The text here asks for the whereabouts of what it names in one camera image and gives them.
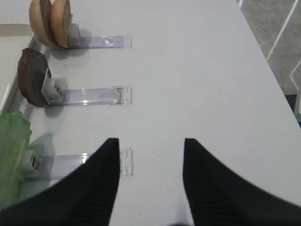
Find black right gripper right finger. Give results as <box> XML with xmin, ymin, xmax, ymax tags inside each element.
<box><xmin>183</xmin><ymin>138</ymin><xmax>301</xmax><ymax>226</ymax></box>

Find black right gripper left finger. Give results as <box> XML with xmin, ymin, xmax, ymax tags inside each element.
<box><xmin>0</xmin><ymin>138</ymin><xmax>120</xmax><ymax>226</ymax></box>

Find standing green lettuce leaf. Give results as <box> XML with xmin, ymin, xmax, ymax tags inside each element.
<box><xmin>0</xmin><ymin>111</ymin><xmax>32</xmax><ymax>209</ymax></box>

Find standing brown meat patty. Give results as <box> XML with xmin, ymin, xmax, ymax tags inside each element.
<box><xmin>17</xmin><ymin>48</ymin><xmax>48</xmax><ymax>107</ymax></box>

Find bun slice upper right inner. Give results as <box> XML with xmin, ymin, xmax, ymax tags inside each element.
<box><xmin>29</xmin><ymin>0</ymin><xmax>57</xmax><ymax>47</ymax></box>

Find clear holder rail lettuce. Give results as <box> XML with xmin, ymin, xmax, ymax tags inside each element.
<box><xmin>18</xmin><ymin>147</ymin><xmax>135</xmax><ymax>181</ymax></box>

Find clear holder rail patty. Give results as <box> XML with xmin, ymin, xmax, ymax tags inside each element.
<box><xmin>41</xmin><ymin>78</ymin><xmax>133</xmax><ymax>106</ymax></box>

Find clear holder rail right buns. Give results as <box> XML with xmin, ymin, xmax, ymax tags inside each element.
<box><xmin>47</xmin><ymin>23</ymin><xmax>133</xmax><ymax>49</ymax></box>

